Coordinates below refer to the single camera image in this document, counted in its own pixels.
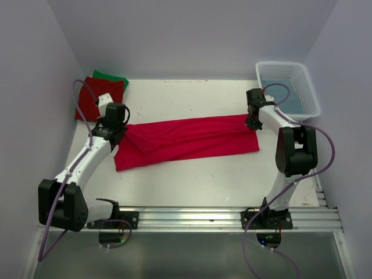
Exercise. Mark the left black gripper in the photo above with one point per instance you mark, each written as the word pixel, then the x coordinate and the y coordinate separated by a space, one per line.
pixel 100 120

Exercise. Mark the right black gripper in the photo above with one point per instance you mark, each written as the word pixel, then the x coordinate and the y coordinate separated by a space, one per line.
pixel 253 125

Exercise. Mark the crimson pink t shirt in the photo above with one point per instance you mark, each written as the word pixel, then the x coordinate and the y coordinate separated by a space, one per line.
pixel 153 143

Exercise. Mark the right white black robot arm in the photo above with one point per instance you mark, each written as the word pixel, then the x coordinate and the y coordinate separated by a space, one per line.
pixel 295 157

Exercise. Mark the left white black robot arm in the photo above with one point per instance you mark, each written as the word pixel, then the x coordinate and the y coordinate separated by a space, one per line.
pixel 61 202

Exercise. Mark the folded dark red t shirt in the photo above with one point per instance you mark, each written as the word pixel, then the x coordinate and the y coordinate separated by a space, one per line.
pixel 99 87

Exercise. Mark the white plastic mesh basket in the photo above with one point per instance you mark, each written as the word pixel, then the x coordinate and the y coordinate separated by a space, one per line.
pixel 290 85

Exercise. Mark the folded green t shirt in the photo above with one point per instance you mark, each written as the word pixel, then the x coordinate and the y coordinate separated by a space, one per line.
pixel 104 76

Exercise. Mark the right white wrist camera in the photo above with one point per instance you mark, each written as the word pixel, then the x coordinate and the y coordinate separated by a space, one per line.
pixel 268 99

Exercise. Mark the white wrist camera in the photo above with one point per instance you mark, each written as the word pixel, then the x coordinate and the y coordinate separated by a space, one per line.
pixel 103 101
pixel 268 99

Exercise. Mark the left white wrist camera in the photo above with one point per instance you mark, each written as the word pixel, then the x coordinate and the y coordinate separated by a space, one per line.
pixel 103 101

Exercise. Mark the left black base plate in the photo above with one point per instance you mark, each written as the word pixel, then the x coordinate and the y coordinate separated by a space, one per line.
pixel 132 217

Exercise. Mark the aluminium mounting rail frame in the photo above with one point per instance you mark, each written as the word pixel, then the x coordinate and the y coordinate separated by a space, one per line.
pixel 190 225

